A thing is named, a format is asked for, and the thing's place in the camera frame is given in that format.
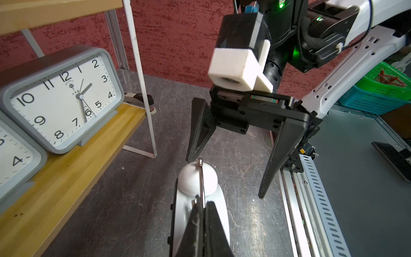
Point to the right aluminium corner post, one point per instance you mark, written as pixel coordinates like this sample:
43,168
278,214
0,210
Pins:
116,38

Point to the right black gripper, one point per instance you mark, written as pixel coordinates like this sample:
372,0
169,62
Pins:
236,111

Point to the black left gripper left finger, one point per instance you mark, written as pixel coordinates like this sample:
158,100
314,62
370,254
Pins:
192,242

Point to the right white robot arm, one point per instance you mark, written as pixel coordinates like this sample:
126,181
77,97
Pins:
309,35

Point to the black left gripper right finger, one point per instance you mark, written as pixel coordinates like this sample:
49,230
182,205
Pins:
216,243

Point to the white frame wooden shelf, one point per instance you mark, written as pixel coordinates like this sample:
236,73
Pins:
33,221

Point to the white twin-bell clock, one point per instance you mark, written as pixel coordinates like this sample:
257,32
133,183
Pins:
196,178

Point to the grey square alarm clock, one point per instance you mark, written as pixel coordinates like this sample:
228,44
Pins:
21,159
61,100

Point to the green plastic crate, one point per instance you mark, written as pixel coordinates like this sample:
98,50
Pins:
381,90

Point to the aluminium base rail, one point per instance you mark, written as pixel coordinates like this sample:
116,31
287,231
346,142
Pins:
313,227

